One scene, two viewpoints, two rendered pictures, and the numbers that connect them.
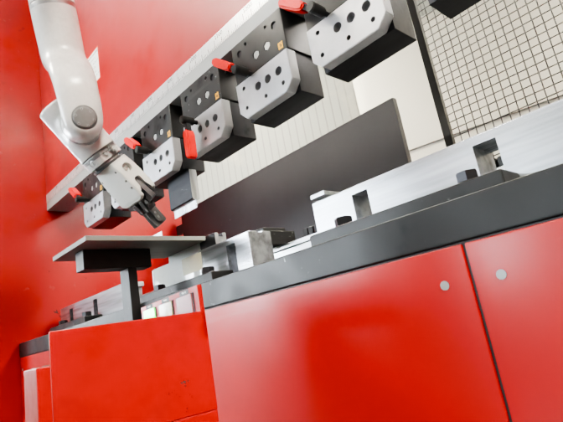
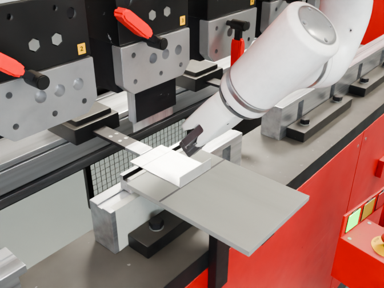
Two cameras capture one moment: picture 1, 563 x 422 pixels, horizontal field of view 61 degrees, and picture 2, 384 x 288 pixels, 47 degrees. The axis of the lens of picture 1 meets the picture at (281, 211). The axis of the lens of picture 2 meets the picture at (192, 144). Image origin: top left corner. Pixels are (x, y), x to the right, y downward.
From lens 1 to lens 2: 1.59 m
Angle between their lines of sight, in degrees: 100
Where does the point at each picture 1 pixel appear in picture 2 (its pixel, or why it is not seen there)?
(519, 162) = (336, 90)
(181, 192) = (159, 97)
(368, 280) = (345, 151)
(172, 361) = not seen: outside the picture
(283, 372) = (311, 207)
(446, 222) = (364, 124)
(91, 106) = not seen: hidden behind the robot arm
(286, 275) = (324, 160)
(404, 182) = (314, 96)
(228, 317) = not seen: hidden behind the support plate
